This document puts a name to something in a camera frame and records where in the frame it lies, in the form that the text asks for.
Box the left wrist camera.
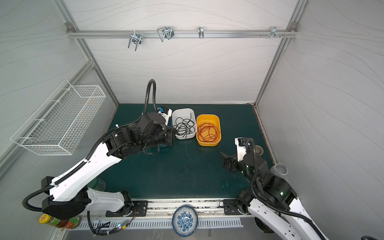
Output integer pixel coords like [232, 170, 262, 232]
[157, 106, 173, 126]

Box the red cable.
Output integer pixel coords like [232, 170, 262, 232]
[197, 122, 221, 144]

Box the beige mug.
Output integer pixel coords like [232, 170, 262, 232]
[255, 145, 264, 156]

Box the blue white patterned plate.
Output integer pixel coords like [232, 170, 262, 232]
[172, 205, 199, 238]

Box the metal clamp hook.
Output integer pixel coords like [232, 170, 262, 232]
[128, 33, 142, 51]

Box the sauce bottle yellow cap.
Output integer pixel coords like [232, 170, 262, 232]
[38, 213, 81, 230]

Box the metal U-bolt hook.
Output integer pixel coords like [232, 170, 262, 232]
[157, 26, 175, 42]

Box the white plastic bin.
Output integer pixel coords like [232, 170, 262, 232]
[172, 108, 197, 140]

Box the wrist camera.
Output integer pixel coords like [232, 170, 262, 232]
[235, 137, 248, 162]
[157, 106, 173, 126]

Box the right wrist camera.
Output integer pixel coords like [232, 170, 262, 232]
[235, 137, 248, 162]

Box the aluminium crossbar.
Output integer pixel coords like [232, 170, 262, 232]
[67, 29, 299, 39]

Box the small metal bracket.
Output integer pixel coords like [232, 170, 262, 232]
[198, 27, 204, 39]

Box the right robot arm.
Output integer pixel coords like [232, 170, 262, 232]
[220, 138, 327, 240]

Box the metal corner hook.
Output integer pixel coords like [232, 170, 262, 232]
[260, 27, 287, 39]

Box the yellow plastic bin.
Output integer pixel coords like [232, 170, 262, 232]
[196, 114, 222, 147]

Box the black cable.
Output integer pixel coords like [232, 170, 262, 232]
[183, 128, 192, 160]
[173, 112, 196, 137]

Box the white wire basket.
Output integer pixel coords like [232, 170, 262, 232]
[10, 80, 106, 156]

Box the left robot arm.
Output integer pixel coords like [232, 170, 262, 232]
[22, 79, 176, 220]

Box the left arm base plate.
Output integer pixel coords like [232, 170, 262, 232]
[106, 201, 149, 218]

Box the clear glass jar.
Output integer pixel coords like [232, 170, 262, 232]
[270, 163, 289, 178]

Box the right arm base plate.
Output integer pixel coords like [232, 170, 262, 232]
[219, 199, 250, 216]

